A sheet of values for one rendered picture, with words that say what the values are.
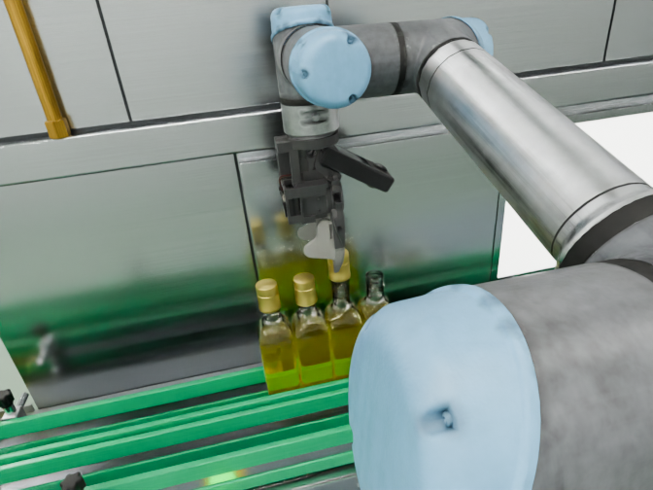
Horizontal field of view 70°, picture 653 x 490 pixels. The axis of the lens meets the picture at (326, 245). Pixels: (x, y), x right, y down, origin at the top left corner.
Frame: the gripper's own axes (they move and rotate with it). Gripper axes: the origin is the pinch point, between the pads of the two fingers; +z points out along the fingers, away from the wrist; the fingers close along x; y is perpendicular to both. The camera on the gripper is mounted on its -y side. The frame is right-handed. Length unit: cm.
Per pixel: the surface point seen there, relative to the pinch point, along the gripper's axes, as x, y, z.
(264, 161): -11.8, 8.4, -13.2
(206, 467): 14.1, 24.6, 22.9
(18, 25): -12, 38, -36
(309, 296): 2.0, 5.3, 4.8
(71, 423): -3, 48, 25
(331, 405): 6.6, 4.2, 24.5
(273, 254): -11.7, 9.3, 4.0
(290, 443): 14.0, 12.1, 22.2
